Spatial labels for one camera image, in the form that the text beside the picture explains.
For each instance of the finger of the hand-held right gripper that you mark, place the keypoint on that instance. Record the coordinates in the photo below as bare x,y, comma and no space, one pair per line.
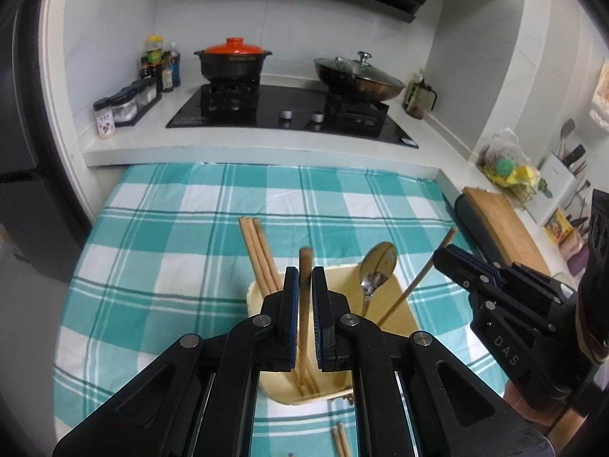
476,263
456,273

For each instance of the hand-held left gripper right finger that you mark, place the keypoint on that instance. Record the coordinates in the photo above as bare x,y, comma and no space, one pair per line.
318,319

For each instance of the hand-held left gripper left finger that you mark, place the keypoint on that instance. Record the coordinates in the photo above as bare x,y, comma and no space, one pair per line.
291,319

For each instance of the wooden chopstick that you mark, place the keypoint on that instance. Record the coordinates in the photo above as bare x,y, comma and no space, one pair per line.
345,440
252,252
305,271
414,281
313,381
338,445
264,252

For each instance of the cream utensil holder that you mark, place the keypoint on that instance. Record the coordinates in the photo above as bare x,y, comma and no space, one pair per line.
340,276

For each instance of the metal spoon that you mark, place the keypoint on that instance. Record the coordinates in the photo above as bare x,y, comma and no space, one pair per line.
379,259

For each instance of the person's right hand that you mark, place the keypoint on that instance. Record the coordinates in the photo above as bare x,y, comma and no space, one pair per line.
594,323

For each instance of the black rolled mat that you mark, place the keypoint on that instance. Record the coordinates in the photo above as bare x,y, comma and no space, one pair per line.
468,221

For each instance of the wooden cutting board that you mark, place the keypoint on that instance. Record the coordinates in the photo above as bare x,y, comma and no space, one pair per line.
504,228

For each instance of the plastic bag with yellow contents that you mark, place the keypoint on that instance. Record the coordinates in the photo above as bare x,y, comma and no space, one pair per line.
504,162

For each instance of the white knife block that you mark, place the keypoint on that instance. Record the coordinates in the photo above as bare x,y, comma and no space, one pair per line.
556,181

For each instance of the teal checked tablecloth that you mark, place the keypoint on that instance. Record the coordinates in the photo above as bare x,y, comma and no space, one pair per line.
166,247

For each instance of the grey spatula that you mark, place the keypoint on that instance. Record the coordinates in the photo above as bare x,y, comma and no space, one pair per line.
567,131

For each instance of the green glass pitcher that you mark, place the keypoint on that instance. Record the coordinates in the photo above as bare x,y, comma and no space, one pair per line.
418,100

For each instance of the dark wok with lid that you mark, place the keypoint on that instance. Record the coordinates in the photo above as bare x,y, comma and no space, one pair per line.
357,83

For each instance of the black gas stove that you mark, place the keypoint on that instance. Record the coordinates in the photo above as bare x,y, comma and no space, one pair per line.
285,100

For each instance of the black clay pot red lid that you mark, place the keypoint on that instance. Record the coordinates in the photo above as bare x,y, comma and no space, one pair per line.
233,64

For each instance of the spice jar rack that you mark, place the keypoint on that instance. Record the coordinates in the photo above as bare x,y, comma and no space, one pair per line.
138,100

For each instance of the white spice bottle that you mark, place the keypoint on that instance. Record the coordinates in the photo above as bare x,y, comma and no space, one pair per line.
104,121

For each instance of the dark grey refrigerator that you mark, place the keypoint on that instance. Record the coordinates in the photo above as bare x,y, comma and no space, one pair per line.
28,200

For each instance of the green label sauce bottle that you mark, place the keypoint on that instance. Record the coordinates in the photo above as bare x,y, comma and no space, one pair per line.
154,57

